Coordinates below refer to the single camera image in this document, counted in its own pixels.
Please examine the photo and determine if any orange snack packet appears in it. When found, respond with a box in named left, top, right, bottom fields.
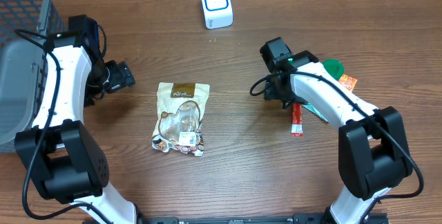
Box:
left=338, top=74, right=358, bottom=92

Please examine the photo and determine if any brown snack bag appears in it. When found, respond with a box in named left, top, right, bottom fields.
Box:
left=152, top=82, right=210, bottom=157

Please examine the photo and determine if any red white snack bar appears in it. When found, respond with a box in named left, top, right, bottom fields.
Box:
left=291, top=104, right=303, bottom=137

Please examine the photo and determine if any grey plastic basket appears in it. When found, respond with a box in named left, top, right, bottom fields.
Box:
left=1, top=0, right=66, bottom=153

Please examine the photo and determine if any teal snack packet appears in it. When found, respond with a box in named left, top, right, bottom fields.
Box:
left=303, top=103, right=328, bottom=122

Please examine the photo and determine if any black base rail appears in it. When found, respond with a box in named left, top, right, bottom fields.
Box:
left=144, top=212, right=390, bottom=224

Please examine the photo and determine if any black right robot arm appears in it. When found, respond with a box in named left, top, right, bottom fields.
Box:
left=260, top=37, right=413, bottom=223

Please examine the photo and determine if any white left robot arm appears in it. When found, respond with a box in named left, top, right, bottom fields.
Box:
left=15, top=15, right=146, bottom=223

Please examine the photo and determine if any green lid jar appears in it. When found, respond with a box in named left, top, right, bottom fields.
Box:
left=323, top=59, right=345, bottom=80

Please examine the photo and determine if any white barcode scanner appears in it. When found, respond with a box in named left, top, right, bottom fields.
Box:
left=201, top=0, right=233, bottom=29

